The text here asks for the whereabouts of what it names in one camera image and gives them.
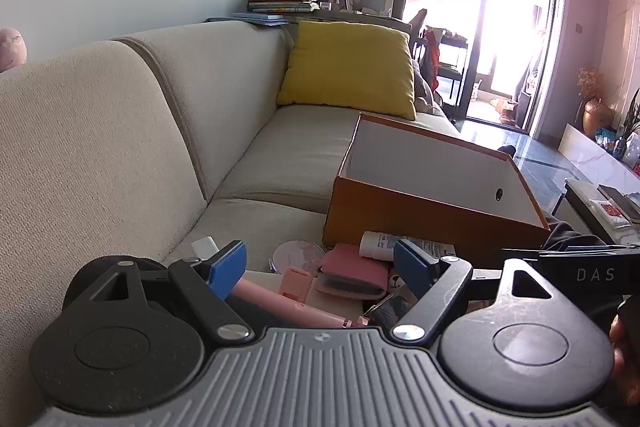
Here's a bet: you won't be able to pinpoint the grey checked cushion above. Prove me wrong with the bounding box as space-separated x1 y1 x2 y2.
411 56 437 110

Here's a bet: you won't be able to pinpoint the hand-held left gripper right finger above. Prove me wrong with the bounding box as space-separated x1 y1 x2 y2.
392 238 568 343

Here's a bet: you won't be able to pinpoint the pink selfie stick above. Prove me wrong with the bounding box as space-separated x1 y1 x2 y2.
231 281 371 329

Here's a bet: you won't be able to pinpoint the red cloth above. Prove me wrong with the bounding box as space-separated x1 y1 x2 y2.
424 29 442 82

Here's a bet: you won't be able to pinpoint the white marble cabinet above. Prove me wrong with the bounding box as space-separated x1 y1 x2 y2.
556 123 640 180

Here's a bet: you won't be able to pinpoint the coffee table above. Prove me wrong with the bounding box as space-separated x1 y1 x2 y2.
551 178 640 249

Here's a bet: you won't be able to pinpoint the dark glossy flat object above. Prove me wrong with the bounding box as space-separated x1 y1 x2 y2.
359 293 417 329

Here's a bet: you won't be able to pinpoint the copper vase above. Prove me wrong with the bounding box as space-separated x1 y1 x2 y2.
582 97 609 134

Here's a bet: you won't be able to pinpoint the green plant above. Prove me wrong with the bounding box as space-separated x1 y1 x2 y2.
619 88 640 160

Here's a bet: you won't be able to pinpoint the beige fabric sofa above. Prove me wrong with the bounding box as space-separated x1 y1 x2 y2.
0 23 463 427

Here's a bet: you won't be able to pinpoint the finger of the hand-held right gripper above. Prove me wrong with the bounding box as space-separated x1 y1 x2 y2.
502 244 632 259

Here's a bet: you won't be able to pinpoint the person's leg in dark trousers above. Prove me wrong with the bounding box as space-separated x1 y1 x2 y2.
541 216 607 254

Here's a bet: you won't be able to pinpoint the pink plush toy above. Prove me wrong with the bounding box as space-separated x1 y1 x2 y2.
0 27 29 74

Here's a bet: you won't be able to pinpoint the black metal rack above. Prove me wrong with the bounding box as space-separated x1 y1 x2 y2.
421 26 472 108

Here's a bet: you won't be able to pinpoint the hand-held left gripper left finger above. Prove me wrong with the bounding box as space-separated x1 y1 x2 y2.
65 241 255 344

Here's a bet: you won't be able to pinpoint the person's right hand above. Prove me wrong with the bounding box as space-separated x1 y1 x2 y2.
610 294 640 403

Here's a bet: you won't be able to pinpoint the glass balcony door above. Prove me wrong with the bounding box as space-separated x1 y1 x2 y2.
394 0 572 141

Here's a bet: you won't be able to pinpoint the dried flowers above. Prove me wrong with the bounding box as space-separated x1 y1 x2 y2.
576 66 604 100

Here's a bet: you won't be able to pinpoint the yellow cushion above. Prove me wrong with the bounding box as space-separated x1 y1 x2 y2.
276 21 417 120

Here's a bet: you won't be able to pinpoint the round pink compact mirror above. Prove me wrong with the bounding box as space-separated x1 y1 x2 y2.
270 239 327 276

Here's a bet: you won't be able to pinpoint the white lotion tube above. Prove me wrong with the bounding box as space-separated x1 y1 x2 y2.
359 231 457 264

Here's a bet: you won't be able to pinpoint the orange cardboard box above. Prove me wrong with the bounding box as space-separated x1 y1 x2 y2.
322 113 552 265

